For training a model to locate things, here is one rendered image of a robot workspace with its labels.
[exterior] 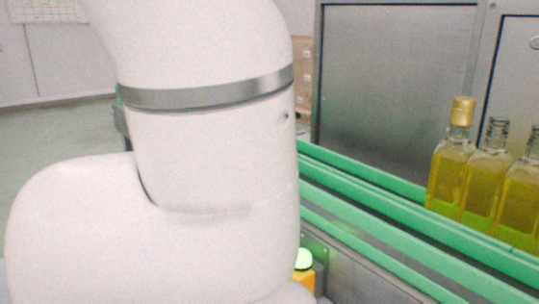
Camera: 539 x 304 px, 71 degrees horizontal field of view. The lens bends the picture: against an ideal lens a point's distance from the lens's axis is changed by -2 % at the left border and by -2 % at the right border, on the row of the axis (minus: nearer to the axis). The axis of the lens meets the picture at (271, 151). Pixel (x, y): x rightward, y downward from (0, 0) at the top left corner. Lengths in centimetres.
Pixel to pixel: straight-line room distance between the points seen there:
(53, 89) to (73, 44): 69
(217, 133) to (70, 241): 9
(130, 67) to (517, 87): 70
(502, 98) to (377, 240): 34
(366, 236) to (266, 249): 52
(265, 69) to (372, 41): 83
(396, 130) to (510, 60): 31
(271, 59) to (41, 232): 13
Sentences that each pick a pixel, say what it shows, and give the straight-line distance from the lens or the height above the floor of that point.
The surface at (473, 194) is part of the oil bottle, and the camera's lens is 69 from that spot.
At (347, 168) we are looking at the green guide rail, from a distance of 92.
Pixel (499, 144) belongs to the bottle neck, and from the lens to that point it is 67.
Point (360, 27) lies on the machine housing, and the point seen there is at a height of 125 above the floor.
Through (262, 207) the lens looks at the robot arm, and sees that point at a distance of 18.
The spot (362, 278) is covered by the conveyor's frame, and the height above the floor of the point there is 85.
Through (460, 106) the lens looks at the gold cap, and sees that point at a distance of 68.
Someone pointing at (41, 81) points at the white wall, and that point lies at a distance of 611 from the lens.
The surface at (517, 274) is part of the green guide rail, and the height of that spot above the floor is 94.
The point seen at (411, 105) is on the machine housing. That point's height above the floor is 109.
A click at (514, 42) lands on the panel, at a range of 79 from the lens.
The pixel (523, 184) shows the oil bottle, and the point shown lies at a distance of 65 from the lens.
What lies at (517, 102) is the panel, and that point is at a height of 114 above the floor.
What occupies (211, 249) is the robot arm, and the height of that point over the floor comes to 119.
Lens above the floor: 130
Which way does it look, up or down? 21 degrees down
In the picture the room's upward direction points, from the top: straight up
